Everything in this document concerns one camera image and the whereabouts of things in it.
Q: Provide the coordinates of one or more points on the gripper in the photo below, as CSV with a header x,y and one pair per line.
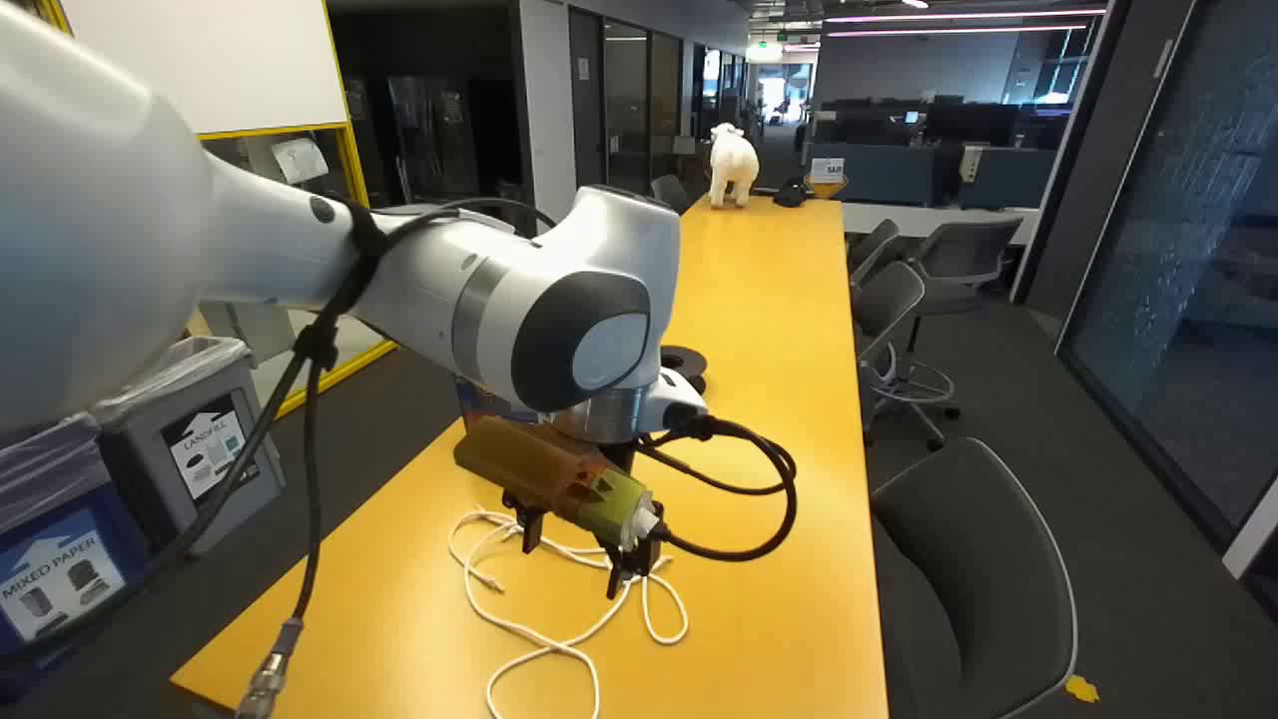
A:
x,y
617,456

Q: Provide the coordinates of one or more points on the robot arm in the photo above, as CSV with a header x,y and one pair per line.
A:
x,y
559,300

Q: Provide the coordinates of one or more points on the blue box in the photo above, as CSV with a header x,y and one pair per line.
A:
x,y
481,401

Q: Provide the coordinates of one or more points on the black round tape roll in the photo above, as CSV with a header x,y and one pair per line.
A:
x,y
685,361

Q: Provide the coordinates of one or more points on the grey chair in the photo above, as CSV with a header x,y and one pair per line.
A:
x,y
968,569
671,192

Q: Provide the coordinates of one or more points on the row of grey chairs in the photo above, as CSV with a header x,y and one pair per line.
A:
x,y
889,300

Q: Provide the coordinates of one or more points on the grey waste bin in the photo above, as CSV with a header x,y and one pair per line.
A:
x,y
190,449

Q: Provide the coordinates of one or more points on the small black object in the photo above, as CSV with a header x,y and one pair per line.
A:
x,y
791,195

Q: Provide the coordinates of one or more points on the white plush sheep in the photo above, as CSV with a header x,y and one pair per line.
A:
x,y
734,160

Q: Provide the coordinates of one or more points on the white sign card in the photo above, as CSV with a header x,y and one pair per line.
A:
x,y
827,172

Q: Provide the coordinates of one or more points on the white bench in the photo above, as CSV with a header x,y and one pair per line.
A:
x,y
939,220

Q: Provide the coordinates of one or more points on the blue recycling bin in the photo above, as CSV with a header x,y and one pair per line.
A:
x,y
60,569

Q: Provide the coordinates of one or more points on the yellow floor marker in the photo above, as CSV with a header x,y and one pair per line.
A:
x,y
1082,688

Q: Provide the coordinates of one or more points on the row of office desks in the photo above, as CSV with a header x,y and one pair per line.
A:
x,y
919,150

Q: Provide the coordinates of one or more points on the whiteboard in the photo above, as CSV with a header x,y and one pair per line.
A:
x,y
200,60

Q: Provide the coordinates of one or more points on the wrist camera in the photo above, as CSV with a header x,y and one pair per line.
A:
x,y
539,469

